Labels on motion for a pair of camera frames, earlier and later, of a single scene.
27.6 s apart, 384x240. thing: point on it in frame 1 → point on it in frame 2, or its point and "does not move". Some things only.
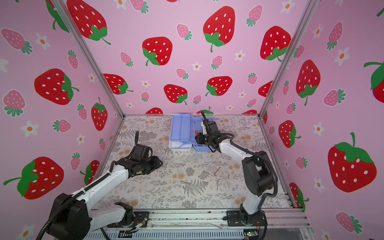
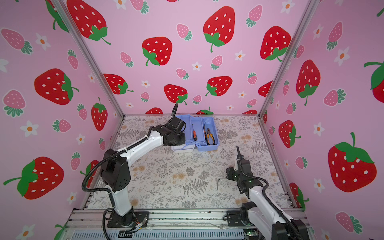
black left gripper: (157, 164) → (183, 139)
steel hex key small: (221, 178) does not move
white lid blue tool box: (183, 130) does not move
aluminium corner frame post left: (61, 7) does not move
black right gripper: (199, 139) → (229, 173)
